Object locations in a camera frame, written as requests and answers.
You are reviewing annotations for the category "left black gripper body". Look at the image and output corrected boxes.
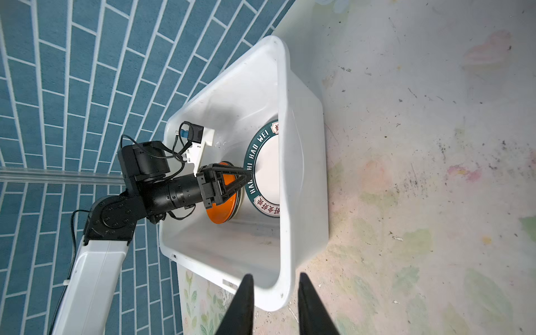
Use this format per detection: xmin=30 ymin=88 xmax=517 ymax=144
xmin=196 ymin=166 xmax=218 ymax=209

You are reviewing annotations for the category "orange plate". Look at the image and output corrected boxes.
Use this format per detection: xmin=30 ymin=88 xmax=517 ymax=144
xmin=204 ymin=161 xmax=244 ymax=225

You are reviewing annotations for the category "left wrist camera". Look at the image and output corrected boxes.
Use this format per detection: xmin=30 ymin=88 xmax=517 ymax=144
xmin=175 ymin=121 xmax=215 ymax=176

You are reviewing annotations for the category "green rimmed white plate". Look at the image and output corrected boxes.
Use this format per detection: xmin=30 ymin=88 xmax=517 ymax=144
xmin=244 ymin=120 xmax=281 ymax=218

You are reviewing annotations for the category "floral table mat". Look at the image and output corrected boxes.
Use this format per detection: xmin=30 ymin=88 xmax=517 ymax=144
xmin=177 ymin=0 xmax=536 ymax=335

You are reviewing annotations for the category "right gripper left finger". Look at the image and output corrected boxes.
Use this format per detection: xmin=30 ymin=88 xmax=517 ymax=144
xmin=215 ymin=274 xmax=255 ymax=335

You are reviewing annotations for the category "white plastic bin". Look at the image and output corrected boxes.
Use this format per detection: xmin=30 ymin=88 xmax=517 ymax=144
xmin=159 ymin=36 xmax=329 ymax=311

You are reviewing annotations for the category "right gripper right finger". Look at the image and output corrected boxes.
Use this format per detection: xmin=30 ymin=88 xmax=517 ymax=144
xmin=298 ymin=272 xmax=339 ymax=335

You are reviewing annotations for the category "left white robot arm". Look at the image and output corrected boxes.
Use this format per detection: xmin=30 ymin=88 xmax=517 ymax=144
xmin=49 ymin=141 xmax=253 ymax=334

